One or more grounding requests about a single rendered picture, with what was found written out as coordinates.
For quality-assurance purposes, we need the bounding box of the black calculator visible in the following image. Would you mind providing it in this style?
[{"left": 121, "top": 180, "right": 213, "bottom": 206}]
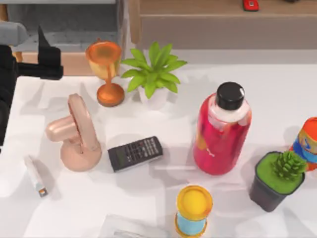
[{"left": 107, "top": 135, "right": 164, "bottom": 173}]

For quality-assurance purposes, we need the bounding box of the blue can with yellow lid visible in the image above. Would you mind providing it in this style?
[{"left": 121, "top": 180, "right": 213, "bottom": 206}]
[{"left": 174, "top": 185, "right": 214, "bottom": 238}]

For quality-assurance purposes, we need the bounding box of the orange and blue can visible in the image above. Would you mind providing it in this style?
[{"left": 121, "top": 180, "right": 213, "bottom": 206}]
[{"left": 289, "top": 117, "right": 317, "bottom": 173}]

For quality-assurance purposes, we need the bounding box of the pale wooden drawer front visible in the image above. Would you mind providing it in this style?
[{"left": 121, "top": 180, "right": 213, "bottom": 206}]
[{"left": 21, "top": 51, "right": 100, "bottom": 76}]

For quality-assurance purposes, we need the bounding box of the grey pierced drawer inside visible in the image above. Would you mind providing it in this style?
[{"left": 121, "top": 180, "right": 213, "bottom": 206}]
[{"left": 23, "top": 31, "right": 124, "bottom": 53}]

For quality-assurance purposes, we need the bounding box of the red bottle with black cap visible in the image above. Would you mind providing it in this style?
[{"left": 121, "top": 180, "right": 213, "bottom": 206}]
[{"left": 193, "top": 81, "right": 253, "bottom": 177}]

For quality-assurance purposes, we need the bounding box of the red object on shelf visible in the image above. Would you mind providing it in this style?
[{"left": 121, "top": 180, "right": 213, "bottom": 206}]
[{"left": 242, "top": 0, "right": 261, "bottom": 12}]

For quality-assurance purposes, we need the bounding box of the green plant in white pot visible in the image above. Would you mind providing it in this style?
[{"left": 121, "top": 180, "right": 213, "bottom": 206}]
[{"left": 120, "top": 41, "right": 188, "bottom": 111}]

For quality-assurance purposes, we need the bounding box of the wooden shelf cupboard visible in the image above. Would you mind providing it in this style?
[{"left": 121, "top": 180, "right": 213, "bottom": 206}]
[{"left": 128, "top": 0, "right": 317, "bottom": 51}]

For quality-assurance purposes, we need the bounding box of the orange trophy cup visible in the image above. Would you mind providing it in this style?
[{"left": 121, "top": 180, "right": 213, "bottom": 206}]
[{"left": 85, "top": 38, "right": 125, "bottom": 108}]

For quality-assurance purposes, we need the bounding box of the pale grey rounded box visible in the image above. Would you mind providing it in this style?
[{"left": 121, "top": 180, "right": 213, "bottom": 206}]
[{"left": 0, "top": 21, "right": 28, "bottom": 48}]

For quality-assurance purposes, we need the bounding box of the white tube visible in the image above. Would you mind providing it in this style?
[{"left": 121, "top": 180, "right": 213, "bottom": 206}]
[{"left": 23, "top": 155, "right": 49, "bottom": 198}]

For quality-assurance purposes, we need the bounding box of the grey cabinet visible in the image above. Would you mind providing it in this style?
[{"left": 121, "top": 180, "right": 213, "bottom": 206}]
[{"left": 0, "top": 0, "right": 129, "bottom": 62}]

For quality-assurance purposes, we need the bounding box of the green succulent in black pot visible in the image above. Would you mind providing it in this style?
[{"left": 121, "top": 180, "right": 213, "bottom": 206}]
[{"left": 248, "top": 150, "right": 308, "bottom": 213}]

